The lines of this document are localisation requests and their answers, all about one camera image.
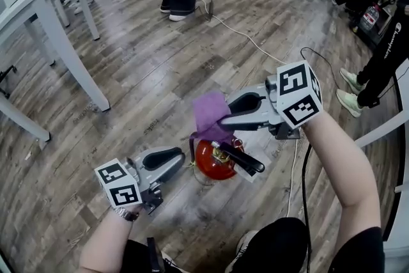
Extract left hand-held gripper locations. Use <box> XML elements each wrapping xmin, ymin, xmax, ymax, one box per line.
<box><xmin>95</xmin><ymin>146</ymin><xmax>186</xmax><ymax>215</ymax></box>

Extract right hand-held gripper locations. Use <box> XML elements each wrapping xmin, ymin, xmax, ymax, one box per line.
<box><xmin>219</xmin><ymin>59</ymin><xmax>323</xmax><ymax>141</ymax></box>

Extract purple cloth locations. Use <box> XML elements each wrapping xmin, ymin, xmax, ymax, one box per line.
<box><xmin>191</xmin><ymin>91</ymin><xmax>236</xmax><ymax>146</ymax></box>

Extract red fire extinguisher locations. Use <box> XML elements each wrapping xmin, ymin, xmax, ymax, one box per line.
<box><xmin>190</xmin><ymin>137</ymin><xmax>266</xmax><ymax>182</ymax></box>

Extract person's left forearm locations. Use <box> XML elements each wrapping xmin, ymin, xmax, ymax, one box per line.
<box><xmin>78</xmin><ymin>204</ymin><xmax>150</xmax><ymax>273</ymax></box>

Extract person's right forearm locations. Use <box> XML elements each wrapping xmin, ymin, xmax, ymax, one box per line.
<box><xmin>302</xmin><ymin>111</ymin><xmax>383</xmax><ymax>253</ymax></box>

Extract paper tag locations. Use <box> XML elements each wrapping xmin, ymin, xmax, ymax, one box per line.
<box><xmin>238</xmin><ymin>150</ymin><xmax>268</xmax><ymax>183</ymax></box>

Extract silver wristwatch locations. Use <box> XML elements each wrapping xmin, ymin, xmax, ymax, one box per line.
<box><xmin>113</xmin><ymin>207</ymin><xmax>141</xmax><ymax>222</ymax></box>

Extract person's left white shoe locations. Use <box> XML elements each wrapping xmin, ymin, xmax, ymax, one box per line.
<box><xmin>159</xmin><ymin>251</ymin><xmax>180</xmax><ymax>273</ymax></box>

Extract person's white shoe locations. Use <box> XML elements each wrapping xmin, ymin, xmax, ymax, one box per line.
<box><xmin>225</xmin><ymin>230</ymin><xmax>256</xmax><ymax>273</ymax></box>
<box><xmin>159</xmin><ymin>251</ymin><xmax>180</xmax><ymax>273</ymax></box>

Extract person's right white shoe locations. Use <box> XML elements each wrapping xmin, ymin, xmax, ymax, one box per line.
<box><xmin>225</xmin><ymin>230</ymin><xmax>256</xmax><ymax>273</ymax></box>

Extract person's black trousers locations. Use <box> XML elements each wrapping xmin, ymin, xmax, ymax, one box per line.
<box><xmin>121</xmin><ymin>217</ymin><xmax>309</xmax><ymax>273</ymax></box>

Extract large white table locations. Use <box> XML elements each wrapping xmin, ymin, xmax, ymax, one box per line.
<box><xmin>0</xmin><ymin>0</ymin><xmax>111</xmax><ymax>142</ymax></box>

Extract large water bottle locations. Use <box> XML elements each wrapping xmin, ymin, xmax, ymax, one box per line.
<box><xmin>359</xmin><ymin>4</ymin><xmax>381</xmax><ymax>31</ymax></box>

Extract person's black shirt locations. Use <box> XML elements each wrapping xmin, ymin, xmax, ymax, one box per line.
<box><xmin>328</xmin><ymin>226</ymin><xmax>386</xmax><ymax>273</ymax></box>

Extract black office chair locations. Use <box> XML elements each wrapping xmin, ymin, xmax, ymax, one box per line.
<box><xmin>0</xmin><ymin>65</ymin><xmax>19</xmax><ymax>98</ymax></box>

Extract white power cable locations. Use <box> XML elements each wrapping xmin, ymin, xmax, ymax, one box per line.
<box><xmin>196</xmin><ymin>0</ymin><xmax>288</xmax><ymax>66</ymax></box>
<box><xmin>286</xmin><ymin>137</ymin><xmax>300</xmax><ymax>218</ymax></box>

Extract black harness strap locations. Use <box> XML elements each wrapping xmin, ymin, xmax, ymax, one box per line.
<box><xmin>146</xmin><ymin>236</ymin><xmax>160</xmax><ymax>273</ymax></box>

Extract black plugged cable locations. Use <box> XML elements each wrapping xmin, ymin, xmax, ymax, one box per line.
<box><xmin>300</xmin><ymin>47</ymin><xmax>339</xmax><ymax>90</ymax></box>

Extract right hand-held gripper black cable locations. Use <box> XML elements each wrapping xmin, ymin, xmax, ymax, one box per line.
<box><xmin>300</xmin><ymin>143</ymin><xmax>314</xmax><ymax>273</ymax></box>

